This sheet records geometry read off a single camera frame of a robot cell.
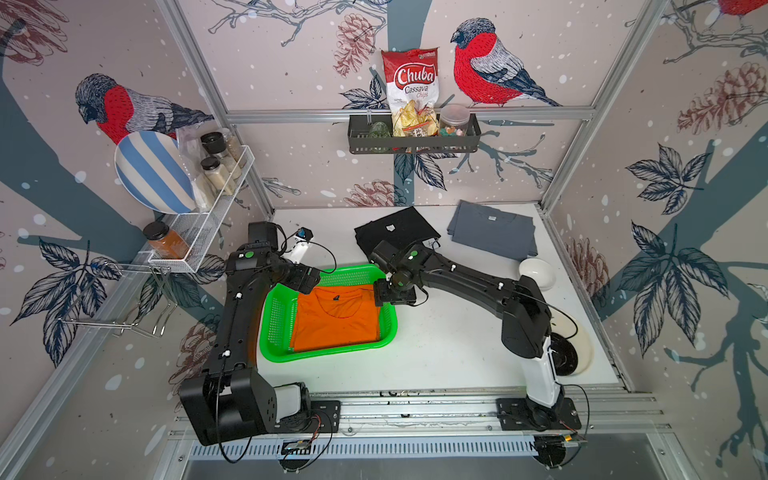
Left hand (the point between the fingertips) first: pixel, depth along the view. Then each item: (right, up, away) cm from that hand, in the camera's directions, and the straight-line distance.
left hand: (305, 263), depth 80 cm
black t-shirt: (+27, +10, +35) cm, 45 cm away
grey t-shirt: (+63, +9, +33) cm, 72 cm away
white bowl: (+74, -4, +18) cm, 76 cm away
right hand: (+21, -11, +4) cm, 24 cm away
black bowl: (+70, -25, -2) cm, 74 cm away
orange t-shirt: (+7, -17, +9) cm, 20 cm away
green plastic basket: (-10, -17, +5) cm, 20 cm away
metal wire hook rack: (-28, -4, -24) cm, 37 cm away
